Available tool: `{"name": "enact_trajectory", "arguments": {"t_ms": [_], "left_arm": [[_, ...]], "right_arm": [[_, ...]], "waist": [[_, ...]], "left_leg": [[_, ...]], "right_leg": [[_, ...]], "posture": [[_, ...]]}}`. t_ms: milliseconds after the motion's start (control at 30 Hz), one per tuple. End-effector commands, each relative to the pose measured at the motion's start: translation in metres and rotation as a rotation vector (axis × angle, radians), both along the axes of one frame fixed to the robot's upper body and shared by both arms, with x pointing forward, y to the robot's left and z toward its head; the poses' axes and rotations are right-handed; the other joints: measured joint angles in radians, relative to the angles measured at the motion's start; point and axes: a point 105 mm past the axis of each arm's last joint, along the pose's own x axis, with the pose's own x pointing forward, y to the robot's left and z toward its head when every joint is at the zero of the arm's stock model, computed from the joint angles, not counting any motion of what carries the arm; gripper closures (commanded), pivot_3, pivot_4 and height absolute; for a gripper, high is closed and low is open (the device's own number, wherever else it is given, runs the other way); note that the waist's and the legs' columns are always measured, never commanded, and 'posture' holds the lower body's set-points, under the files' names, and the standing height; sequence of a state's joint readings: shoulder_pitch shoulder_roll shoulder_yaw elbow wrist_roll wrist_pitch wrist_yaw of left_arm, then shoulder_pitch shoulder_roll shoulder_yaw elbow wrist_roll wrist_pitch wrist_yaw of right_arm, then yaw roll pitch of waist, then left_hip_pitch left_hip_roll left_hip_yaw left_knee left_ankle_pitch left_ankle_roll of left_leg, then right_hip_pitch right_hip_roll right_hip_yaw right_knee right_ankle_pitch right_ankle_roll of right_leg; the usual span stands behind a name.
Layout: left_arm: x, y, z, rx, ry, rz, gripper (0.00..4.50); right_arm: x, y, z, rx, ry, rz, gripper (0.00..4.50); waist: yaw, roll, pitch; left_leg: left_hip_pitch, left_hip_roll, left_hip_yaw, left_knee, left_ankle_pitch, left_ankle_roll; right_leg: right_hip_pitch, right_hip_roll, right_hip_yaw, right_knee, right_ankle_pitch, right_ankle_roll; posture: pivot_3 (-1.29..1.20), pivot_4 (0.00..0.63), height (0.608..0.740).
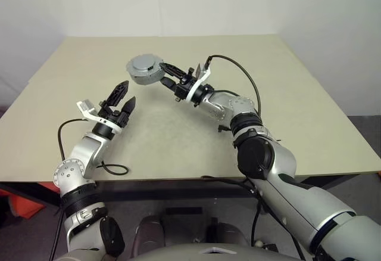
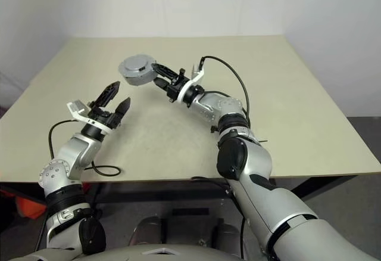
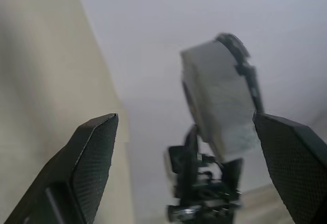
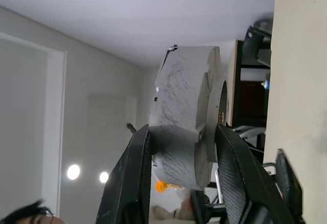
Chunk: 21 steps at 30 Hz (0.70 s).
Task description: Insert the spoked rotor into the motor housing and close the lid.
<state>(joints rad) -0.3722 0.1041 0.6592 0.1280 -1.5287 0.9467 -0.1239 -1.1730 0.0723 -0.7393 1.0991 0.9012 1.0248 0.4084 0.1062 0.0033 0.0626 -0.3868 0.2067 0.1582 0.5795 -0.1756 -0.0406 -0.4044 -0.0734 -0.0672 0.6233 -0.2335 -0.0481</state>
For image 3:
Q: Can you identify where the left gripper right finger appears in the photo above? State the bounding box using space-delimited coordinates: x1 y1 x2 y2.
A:
252 111 327 224

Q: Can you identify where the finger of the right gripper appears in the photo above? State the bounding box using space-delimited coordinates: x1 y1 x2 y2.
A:
183 124 202 155

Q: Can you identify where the silver motor housing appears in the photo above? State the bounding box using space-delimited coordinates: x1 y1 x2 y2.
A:
180 39 256 160

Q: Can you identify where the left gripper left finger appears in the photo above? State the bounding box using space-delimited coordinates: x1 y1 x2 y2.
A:
5 113 120 224

